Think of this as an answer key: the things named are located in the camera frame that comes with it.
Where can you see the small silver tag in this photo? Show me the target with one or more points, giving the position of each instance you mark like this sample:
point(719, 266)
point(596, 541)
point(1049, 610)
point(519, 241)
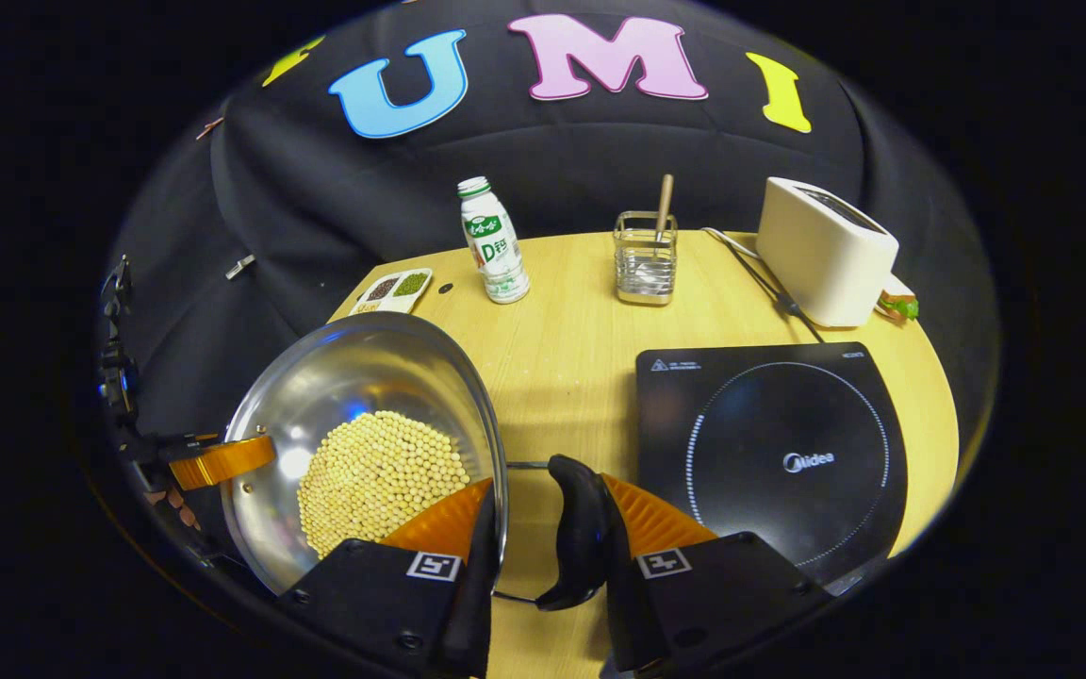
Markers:
point(240, 267)

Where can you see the white divided bean tray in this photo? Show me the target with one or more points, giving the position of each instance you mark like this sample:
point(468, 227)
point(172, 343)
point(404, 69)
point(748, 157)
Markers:
point(392, 290)

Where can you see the pile of yellow soybeans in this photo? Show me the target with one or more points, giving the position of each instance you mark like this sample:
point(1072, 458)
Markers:
point(373, 481)

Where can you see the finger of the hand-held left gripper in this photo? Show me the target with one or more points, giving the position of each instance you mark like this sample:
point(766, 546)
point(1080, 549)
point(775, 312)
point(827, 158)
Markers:
point(222, 460)

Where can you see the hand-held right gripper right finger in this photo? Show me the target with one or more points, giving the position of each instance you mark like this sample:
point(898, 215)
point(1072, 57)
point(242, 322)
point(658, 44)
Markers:
point(722, 594)

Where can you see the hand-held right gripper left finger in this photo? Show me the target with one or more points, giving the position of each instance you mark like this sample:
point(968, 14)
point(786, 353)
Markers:
point(475, 604)

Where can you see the wooden stick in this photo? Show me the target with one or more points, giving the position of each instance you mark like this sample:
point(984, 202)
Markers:
point(664, 203)

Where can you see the white bottle with green label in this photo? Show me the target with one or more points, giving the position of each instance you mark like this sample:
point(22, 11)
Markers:
point(498, 255)

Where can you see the sandwich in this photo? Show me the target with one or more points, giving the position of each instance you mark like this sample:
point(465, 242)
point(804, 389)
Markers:
point(896, 304)

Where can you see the black induction cooktop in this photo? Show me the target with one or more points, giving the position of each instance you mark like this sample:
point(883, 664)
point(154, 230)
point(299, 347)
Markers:
point(769, 424)

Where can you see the clear utensil holder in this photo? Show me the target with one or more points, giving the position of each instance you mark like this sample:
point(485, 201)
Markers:
point(645, 273)

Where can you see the black backdrop cloth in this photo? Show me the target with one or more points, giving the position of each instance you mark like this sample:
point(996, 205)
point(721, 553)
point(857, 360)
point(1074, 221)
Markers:
point(600, 160)

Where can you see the red-brown cloth clip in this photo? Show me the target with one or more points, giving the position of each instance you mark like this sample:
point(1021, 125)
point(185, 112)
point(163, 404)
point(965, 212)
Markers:
point(209, 128)

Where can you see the white toaster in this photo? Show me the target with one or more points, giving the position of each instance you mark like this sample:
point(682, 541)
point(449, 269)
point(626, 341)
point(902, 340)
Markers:
point(816, 264)

